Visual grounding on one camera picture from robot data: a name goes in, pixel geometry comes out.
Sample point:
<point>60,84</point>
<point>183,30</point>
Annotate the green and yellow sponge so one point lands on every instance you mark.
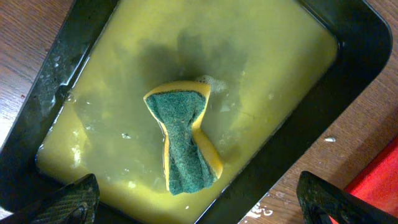
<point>191,162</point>

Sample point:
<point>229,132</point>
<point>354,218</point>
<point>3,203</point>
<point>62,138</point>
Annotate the red plastic tray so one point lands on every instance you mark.
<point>376,184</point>

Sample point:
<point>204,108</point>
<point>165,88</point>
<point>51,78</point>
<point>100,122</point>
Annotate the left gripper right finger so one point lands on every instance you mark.
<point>322,202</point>

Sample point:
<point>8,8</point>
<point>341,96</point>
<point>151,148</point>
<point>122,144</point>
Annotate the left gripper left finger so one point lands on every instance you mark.
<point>74,203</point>

